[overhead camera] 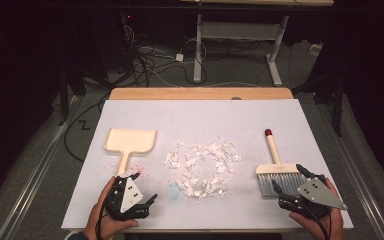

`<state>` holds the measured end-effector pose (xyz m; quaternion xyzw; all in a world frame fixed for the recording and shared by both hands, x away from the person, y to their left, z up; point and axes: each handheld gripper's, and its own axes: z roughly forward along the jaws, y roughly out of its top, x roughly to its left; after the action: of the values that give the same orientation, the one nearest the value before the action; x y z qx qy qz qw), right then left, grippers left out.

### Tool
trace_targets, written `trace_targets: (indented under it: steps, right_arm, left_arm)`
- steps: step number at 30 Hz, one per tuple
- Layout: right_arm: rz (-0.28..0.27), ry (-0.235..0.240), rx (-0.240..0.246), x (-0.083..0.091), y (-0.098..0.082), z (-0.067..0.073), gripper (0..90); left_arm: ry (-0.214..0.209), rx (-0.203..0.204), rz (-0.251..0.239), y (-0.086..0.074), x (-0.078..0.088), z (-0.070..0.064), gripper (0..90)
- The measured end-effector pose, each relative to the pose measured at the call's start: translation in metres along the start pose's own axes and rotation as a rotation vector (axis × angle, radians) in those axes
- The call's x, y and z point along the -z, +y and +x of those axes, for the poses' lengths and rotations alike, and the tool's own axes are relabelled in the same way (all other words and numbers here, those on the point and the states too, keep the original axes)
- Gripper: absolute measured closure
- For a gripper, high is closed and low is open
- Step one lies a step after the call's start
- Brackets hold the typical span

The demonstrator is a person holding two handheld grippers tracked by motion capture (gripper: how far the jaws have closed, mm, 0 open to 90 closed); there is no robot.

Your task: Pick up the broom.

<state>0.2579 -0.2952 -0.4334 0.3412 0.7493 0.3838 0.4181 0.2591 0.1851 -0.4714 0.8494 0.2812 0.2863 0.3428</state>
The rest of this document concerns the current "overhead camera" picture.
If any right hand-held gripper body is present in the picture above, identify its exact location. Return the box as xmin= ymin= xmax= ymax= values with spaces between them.
xmin=278 ymin=177 xmax=349 ymax=221

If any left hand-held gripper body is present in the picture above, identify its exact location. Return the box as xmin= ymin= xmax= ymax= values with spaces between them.
xmin=104 ymin=175 xmax=150 ymax=222

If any cream brush with red tip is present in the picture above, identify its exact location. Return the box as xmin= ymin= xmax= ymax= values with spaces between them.
xmin=255 ymin=128 xmax=310 ymax=199

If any pile of white paper scraps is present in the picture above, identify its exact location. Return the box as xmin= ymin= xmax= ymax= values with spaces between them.
xmin=163 ymin=134 xmax=244 ymax=201

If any person's right hand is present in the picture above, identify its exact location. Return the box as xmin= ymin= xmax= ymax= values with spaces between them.
xmin=288 ymin=177 xmax=349 ymax=240

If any person's left hand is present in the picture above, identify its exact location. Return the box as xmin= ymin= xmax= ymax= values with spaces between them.
xmin=83 ymin=176 xmax=141 ymax=240

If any cream plastic dustpan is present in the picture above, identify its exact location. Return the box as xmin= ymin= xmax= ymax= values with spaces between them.
xmin=103 ymin=127 xmax=158 ymax=177

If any black metal stand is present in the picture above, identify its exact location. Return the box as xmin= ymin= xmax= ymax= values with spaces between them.
xmin=57 ymin=64 xmax=70 ymax=127
xmin=332 ymin=74 xmax=345 ymax=138

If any white table mat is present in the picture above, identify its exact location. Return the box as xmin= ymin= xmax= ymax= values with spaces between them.
xmin=60 ymin=99 xmax=355 ymax=231

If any wooden table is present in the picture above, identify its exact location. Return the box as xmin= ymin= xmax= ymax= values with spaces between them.
xmin=68 ymin=87 xmax=348 ymax=234

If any light wooden desktop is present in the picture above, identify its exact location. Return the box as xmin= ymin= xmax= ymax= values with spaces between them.
xmin=179 ymin=0 xmax=335 ymax=7

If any right hand-held gripper cable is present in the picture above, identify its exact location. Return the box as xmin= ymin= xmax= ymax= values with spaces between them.
xmin=304 ymin=201 xmax=334 ymax=240

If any hand-held gripper cable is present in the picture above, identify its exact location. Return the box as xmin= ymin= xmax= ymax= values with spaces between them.
xmin=94 ymin=191 xmax=110 ymax=240
xmin=304 ymin=201 xmax=334 ymax=240

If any left hand-held gripper cable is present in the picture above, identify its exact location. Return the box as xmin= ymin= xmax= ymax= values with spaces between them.
xmin=94 ymin=191 xmax=110 ymax=240

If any metal floor rail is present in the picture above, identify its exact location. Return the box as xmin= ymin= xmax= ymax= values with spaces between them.
xmin=0 ymin=95 xmax=82 ymax=240
xmin=315 ymin=99 xmax=384 ymax=240

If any long black floor cable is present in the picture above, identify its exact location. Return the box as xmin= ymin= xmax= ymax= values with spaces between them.
xmin=63 ymin=94 xmax=112 ymax=164

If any tangle of black cables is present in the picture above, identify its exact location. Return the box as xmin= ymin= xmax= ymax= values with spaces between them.
xmin=122 ymin=23 xmax=211 ymax=88

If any thin white floor cable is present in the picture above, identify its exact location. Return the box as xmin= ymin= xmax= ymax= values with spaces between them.
xmin=146 ymin=68 xmax=262 ymax=89

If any white metal desk frame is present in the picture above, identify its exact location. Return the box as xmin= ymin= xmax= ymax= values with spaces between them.
xmin=192 ymin=13 xmax=290 ymax=87

